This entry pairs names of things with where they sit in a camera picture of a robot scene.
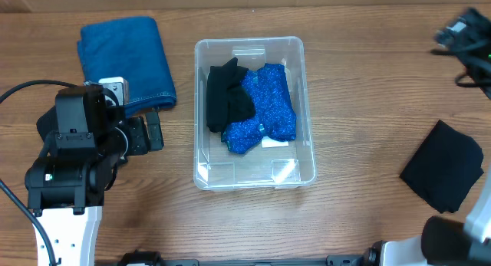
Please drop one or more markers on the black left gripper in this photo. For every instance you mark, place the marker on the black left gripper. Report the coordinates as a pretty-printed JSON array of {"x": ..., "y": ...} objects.
[{"x": 140, "y": 143}]

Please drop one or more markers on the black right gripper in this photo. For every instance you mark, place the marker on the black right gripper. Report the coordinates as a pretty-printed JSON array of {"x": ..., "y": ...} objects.
[{"x": 449, "y": 39}]

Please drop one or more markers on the black garment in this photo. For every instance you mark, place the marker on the black garment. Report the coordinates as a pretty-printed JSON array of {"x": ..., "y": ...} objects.
[
  {"x": 444, "y": 168},
  {"x": 226, "y": 99}
]

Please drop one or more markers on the blue denim jeans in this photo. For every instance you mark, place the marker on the blue denim jeans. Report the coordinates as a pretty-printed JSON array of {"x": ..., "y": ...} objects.
[{"x": 130, "y": 48}]

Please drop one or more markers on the clear plastic storage bin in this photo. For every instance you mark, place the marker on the clear plastic storage bin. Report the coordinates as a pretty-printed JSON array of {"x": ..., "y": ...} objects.
[{"x": 216, "y": 168}]

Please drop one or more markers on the sparkly blue garment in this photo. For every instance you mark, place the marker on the sparkly blue garment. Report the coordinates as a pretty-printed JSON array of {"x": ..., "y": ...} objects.
[{"x": 274, "y": 115}]

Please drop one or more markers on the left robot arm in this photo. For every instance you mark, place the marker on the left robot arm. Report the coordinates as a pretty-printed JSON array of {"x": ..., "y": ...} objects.
[{"x": 78, "y": 164}]

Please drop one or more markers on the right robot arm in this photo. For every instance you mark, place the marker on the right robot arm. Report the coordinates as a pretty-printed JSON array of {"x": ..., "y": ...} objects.
[{"x": 442, "y": 241}]

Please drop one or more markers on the white label in bin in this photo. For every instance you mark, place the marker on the white label in bin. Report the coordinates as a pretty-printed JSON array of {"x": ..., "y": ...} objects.
[{"x": 270, "y": 143}]

